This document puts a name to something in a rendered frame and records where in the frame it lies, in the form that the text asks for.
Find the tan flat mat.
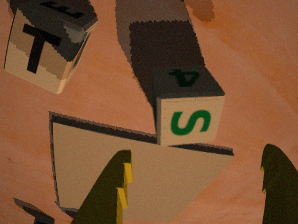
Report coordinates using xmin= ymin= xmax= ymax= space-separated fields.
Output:
xmin=53 ymin=118 xmax=234 ymax=222

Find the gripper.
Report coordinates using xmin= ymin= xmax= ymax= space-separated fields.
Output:
xmin=71 ymin=144 xmax=298 ymax=224

